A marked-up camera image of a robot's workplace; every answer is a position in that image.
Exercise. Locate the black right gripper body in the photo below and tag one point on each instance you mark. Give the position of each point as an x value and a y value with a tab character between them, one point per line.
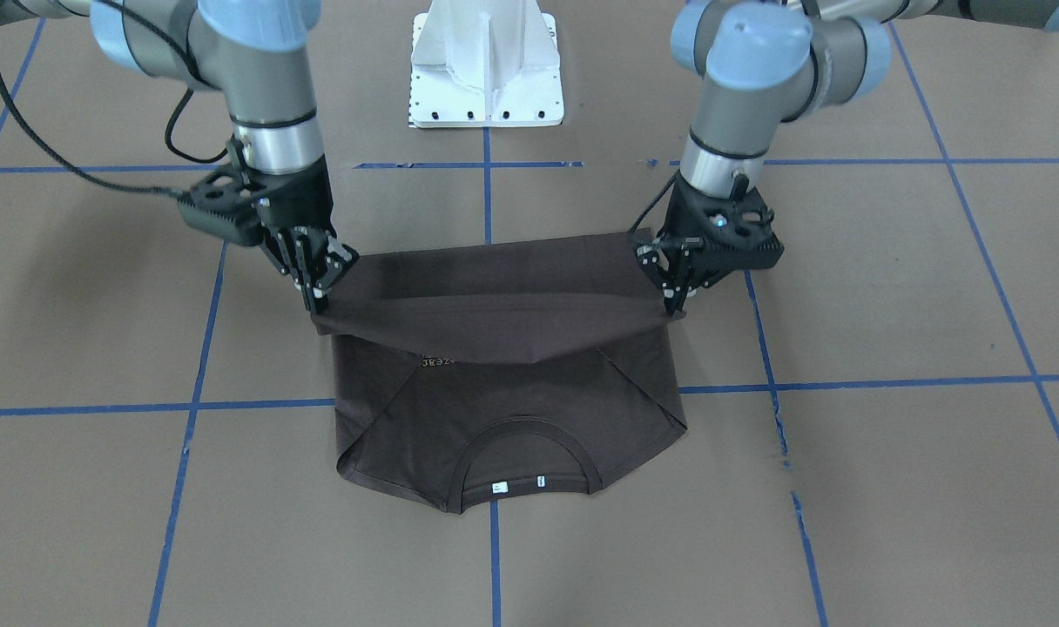
300	202

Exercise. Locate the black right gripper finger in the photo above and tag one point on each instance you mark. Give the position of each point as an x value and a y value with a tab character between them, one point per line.
291	252
327	261

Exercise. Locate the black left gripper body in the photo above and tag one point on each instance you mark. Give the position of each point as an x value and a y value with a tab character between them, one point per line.
679	214

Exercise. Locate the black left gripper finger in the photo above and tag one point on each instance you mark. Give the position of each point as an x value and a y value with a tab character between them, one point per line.
667	263
690	272

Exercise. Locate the white metal mount base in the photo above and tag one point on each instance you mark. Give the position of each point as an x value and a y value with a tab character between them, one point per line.
481	64

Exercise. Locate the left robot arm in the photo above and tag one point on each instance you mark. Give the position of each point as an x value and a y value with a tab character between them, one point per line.
764	64

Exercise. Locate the brown paper table cover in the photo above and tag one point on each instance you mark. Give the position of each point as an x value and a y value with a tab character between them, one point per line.
873	424

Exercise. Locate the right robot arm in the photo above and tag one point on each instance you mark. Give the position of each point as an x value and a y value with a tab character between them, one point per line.
253	52

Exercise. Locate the dark brown t-shirt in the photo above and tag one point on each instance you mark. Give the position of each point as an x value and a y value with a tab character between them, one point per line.
467	375

